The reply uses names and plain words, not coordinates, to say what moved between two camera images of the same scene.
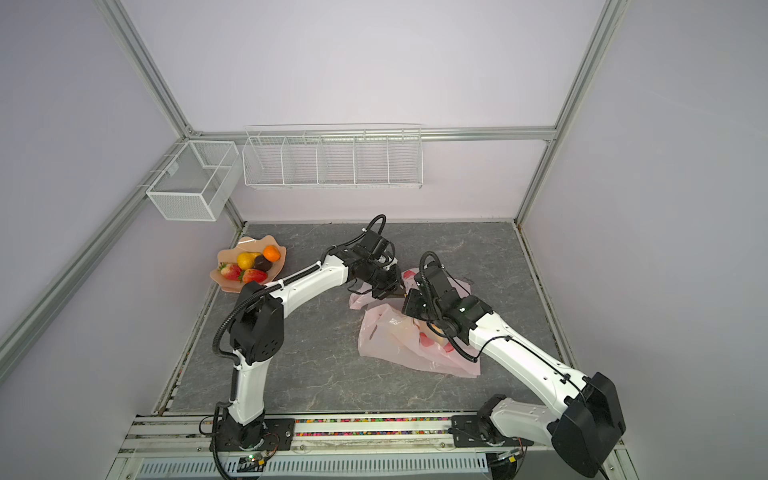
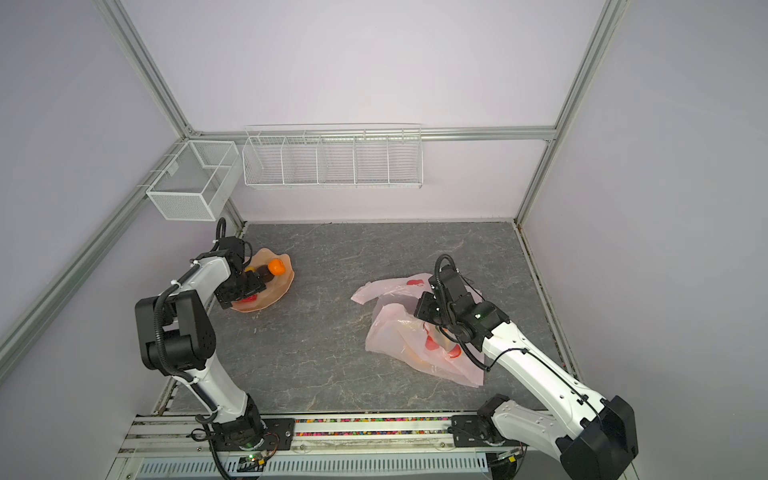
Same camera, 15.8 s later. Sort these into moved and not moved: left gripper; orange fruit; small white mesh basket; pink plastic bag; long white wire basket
Moved: orange fruit; left gripper; pink plastic bag
Not moved: long white wire basket; small white mesh basket
